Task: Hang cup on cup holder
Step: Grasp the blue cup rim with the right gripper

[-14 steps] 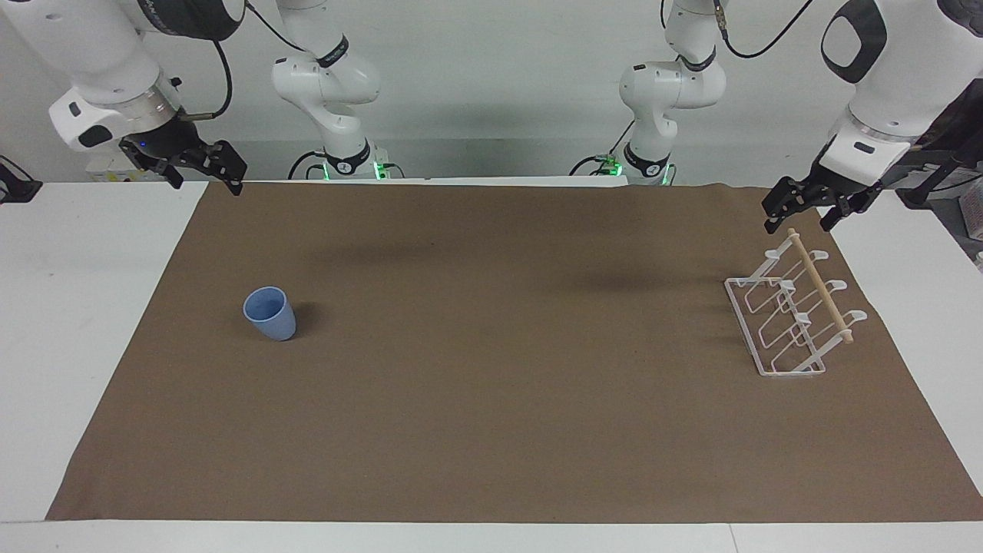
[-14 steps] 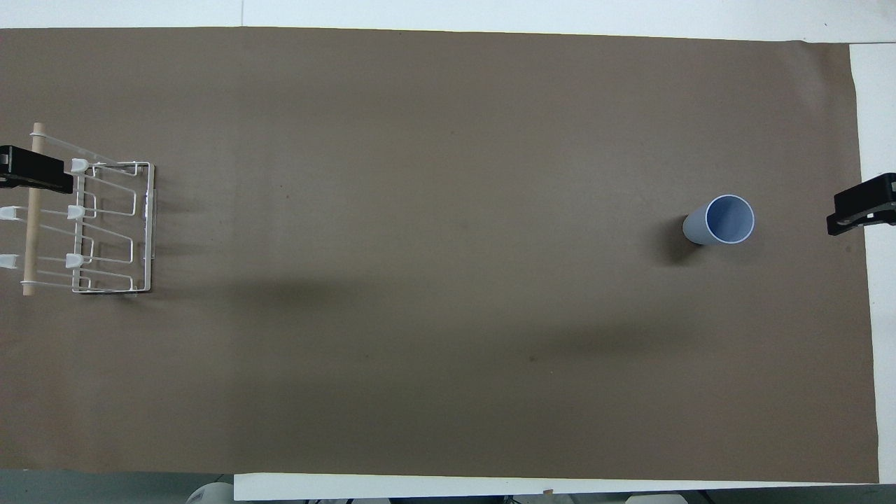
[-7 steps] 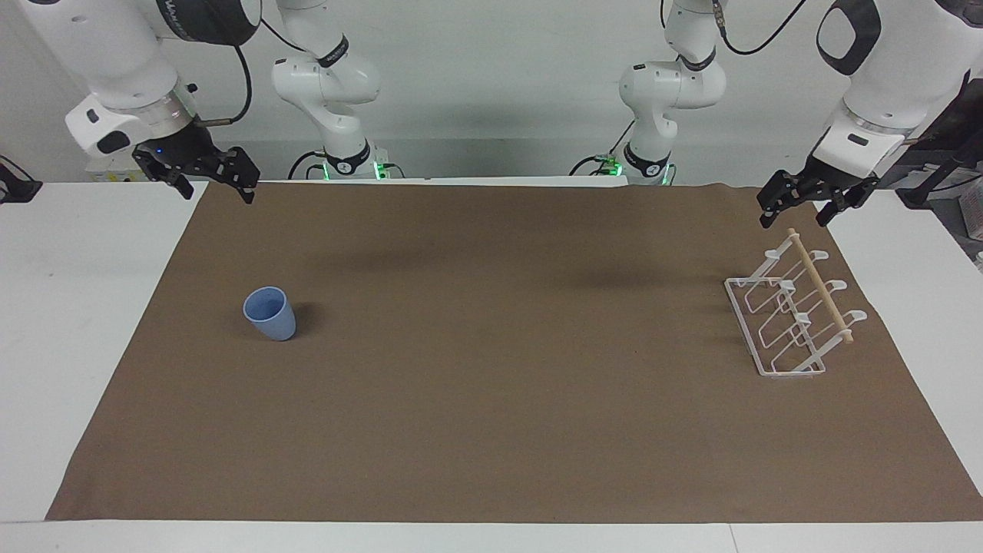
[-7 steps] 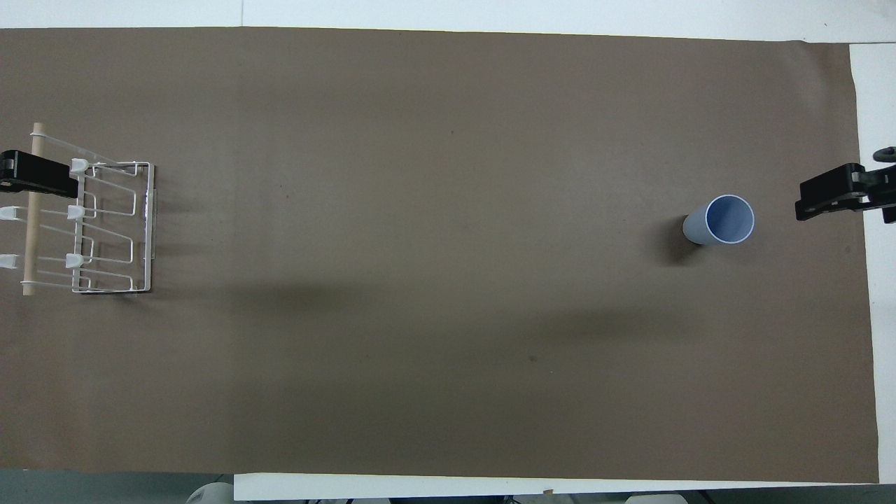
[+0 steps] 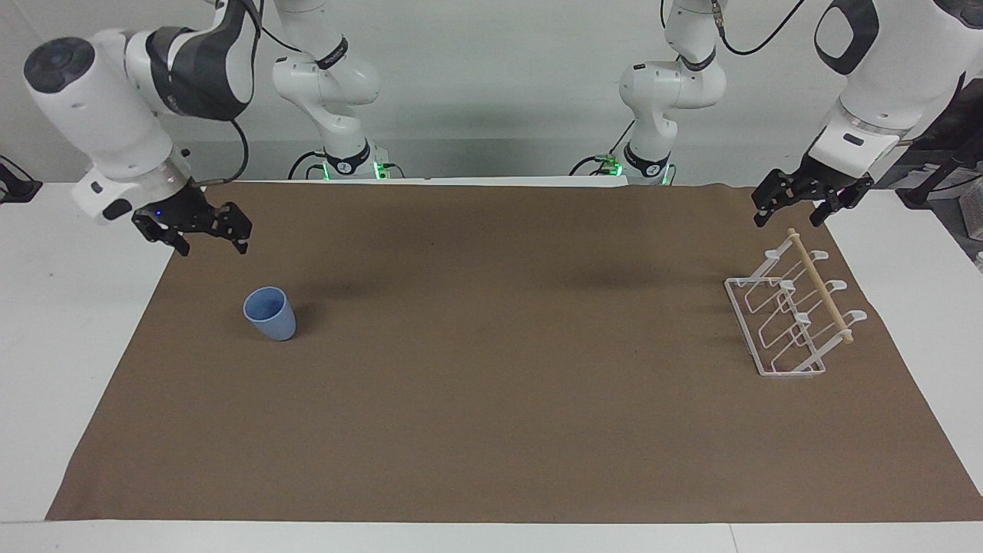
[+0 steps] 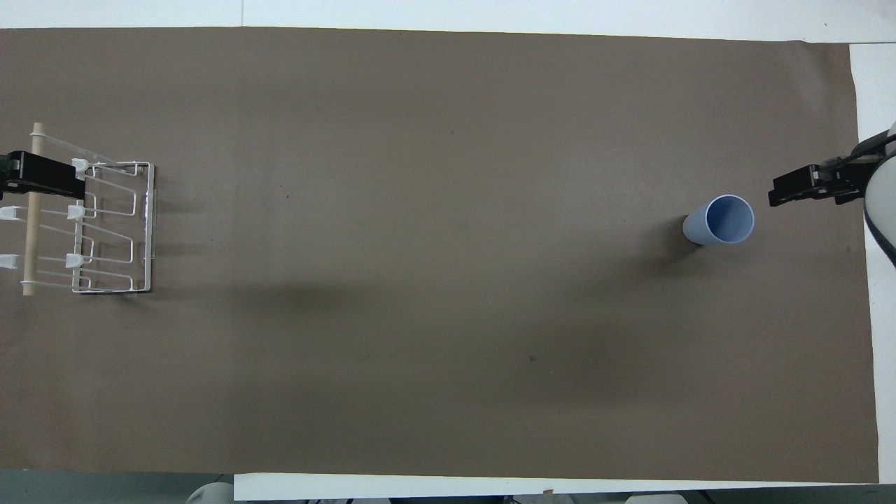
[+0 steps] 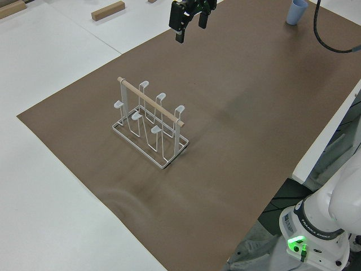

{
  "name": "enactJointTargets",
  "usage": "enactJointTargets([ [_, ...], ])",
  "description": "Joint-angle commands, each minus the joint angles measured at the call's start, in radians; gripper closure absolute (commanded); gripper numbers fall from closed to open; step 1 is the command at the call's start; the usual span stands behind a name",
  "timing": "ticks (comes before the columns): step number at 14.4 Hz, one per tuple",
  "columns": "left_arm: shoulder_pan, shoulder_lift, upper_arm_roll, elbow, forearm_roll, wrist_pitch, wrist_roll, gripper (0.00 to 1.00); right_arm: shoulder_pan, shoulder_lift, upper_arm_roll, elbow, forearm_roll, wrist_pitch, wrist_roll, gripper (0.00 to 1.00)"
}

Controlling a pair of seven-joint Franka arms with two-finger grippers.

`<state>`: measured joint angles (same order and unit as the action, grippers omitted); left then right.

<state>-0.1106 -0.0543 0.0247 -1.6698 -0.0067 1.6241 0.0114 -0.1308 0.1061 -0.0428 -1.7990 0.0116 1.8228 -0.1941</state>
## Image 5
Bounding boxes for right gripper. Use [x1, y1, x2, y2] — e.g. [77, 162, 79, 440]
[131, 186, 253, 258]

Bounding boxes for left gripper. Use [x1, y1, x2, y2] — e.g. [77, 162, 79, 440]
[750, 153, 875, 229]

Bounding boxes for blue cup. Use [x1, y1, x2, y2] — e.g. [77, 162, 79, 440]
[243, 286, 298, 343]

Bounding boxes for black stand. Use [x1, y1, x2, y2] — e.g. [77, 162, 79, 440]
[895, 73, 983, 210]
[0, 156, 44, 206]

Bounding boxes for black cable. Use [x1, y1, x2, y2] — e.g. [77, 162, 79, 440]
[287, 150, 329, 182]
[192, 115, 252, 188]
[714, 0, 809, 57]
[569, 118, 640, 177]

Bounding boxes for white wire cup holder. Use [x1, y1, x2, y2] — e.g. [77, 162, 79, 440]
[723, 227, 869, 379]

